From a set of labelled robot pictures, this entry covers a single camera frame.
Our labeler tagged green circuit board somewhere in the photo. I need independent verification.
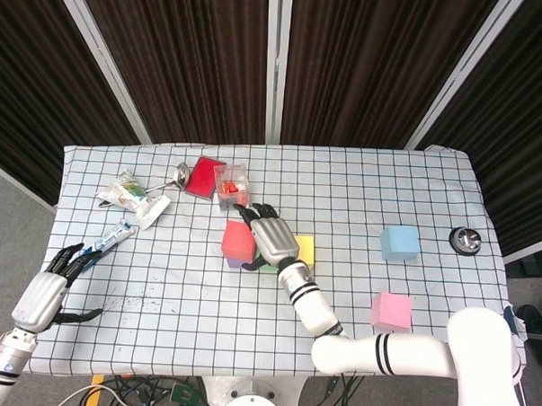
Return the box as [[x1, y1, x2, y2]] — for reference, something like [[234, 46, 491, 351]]
[[170, 381, 201, 406]]

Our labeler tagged crumpled white snack bag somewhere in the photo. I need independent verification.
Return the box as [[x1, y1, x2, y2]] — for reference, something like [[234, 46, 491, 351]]
[[93, 167, 173, 232]]

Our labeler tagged white cable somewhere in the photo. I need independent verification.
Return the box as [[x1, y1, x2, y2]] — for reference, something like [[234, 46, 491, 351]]
[[57, 381, 138, 406]]

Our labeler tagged light blue foam cube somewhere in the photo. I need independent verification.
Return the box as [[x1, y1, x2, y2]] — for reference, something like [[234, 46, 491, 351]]
[[379, 224, 422, 263]]

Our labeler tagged black cable tangle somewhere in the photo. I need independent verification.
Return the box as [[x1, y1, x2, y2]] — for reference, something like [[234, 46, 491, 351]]
[[108, 370, 210, 406]]

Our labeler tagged black cable pair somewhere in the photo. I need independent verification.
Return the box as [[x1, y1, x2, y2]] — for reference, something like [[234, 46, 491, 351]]
[[320, 374, 368, 406]]

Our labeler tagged white partition frame post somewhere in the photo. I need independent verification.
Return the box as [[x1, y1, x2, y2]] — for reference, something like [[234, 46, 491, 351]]
[[261, 0, 293, 146], [42, 0, 159, 145], [405, 0, 529, 155]]

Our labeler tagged blue cloth object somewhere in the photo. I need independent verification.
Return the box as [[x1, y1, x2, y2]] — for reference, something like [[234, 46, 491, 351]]
[[501, 304, 529, 337]]

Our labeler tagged clear plastic box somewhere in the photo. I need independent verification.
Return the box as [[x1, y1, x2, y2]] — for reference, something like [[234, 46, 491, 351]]
[[210, 161, 253, 214]]

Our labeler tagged purple foam cube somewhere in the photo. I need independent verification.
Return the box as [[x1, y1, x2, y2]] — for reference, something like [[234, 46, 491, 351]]
[[226, 254, 254, 270]]

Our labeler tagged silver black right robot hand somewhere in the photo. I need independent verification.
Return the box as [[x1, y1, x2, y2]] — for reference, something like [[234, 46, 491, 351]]
[[230, 200, 304, 276]]

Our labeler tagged pink foam cube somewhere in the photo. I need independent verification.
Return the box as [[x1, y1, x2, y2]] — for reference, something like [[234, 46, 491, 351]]
[[370, 291, 414, 331]]

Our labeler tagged green foam cube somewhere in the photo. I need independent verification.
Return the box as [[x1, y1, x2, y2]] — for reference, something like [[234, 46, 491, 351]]
[[252, 251, 280, 275]]

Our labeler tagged yellow foam cube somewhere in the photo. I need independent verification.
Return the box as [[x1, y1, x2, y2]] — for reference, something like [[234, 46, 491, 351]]
[[292, 234, 316, 269]]

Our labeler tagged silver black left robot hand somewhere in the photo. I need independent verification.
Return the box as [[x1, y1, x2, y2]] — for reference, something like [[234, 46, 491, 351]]
[[11, 240, 107, 337]]

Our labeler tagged metal spoon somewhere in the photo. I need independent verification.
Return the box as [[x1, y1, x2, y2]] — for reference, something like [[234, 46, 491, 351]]
[[145, 160, 191, 196]]

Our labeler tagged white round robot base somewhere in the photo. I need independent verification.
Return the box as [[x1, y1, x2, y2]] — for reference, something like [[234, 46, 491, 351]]
[[199, 371, 309, 406]]

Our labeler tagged red ink pad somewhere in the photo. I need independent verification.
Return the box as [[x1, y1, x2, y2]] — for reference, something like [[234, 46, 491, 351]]
[[183, 155, 228, 203]]

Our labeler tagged red foam cube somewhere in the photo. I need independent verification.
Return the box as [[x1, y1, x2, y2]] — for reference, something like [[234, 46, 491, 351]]
[[220, 220, 259, 262]]

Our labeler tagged white blue toothpaste tube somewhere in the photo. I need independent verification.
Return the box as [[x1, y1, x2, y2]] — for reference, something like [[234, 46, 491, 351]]
[[79, 217, 137, 269]]

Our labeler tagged black bulky object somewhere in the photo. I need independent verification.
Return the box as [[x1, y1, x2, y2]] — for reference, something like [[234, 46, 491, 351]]
[[515, 303, 542, 342]]

